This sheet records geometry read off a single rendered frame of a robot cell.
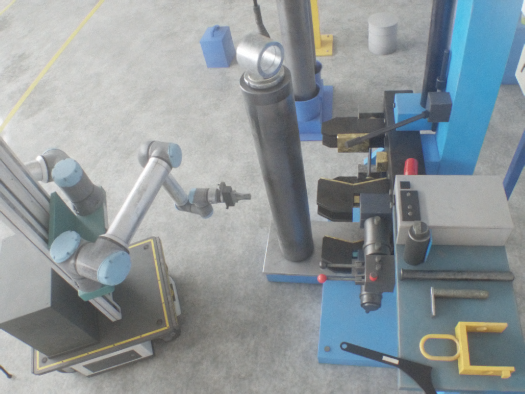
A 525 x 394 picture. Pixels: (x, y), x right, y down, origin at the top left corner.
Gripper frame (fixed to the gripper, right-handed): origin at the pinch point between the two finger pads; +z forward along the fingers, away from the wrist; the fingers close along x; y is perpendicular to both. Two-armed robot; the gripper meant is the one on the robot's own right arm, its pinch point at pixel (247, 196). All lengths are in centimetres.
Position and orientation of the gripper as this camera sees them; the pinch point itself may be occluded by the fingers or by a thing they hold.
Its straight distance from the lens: 230.0
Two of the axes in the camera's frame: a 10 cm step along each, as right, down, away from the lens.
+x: -1.8, -6.3, -7.5
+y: -1.6, 7.8, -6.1
